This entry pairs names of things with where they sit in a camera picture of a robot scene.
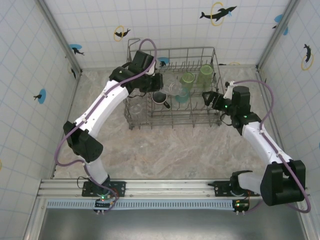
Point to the black mug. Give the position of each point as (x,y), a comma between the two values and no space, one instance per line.
(158,98)

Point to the teal textured plastic cup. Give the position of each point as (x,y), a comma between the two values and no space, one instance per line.
(181,97)

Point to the green translucent plastic cup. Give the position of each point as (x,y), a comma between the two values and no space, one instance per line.
(205,70)
(187,78)

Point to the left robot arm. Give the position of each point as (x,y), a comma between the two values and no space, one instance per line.
(105,110)

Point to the blue oval fish sticker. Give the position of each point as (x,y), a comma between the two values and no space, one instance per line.
(163,60)
(42,96)

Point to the blue oval shark sticker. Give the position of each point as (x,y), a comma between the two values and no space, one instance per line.
(75,48)

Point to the blue patch corner sticker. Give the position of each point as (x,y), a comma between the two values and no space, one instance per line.
(278,18)

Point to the brushed steel panel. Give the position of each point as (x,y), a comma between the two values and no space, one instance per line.
(175,225)

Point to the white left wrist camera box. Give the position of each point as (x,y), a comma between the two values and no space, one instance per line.
(153,70)

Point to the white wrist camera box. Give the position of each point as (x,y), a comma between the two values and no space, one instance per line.
(153,70)
(228,91)

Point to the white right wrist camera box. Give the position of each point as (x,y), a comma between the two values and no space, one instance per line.
(228,91)

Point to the aluminium table edge rail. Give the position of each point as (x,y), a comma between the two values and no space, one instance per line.
(100,69)
(277,130)
(67,100)

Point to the aluminium frame post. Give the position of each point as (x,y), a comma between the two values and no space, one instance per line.
(277,35)
(60,37)

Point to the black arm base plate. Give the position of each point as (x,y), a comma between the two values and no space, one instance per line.
(118,188)
(220,188)

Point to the aluminium mounting rail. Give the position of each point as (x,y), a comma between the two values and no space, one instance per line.
(162,186)

